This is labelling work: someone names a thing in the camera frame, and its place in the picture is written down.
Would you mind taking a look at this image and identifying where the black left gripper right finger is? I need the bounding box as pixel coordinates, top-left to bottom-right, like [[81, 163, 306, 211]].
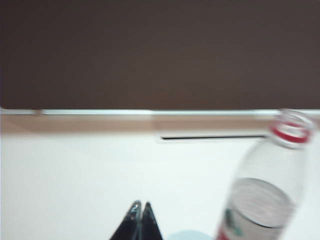
[[140, 201, 165, 240]]

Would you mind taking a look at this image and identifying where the brown desk partition panel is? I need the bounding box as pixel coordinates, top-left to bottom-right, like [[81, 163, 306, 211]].
[[0, 0, 320, 111]]

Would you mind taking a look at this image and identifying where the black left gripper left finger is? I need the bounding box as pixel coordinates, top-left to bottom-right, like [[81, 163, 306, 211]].
[[109, 199, 142, 240]]

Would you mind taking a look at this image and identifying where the clear red-label water bottle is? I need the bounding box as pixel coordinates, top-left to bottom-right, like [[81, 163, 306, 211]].
[[214, 108, 315, 240]]

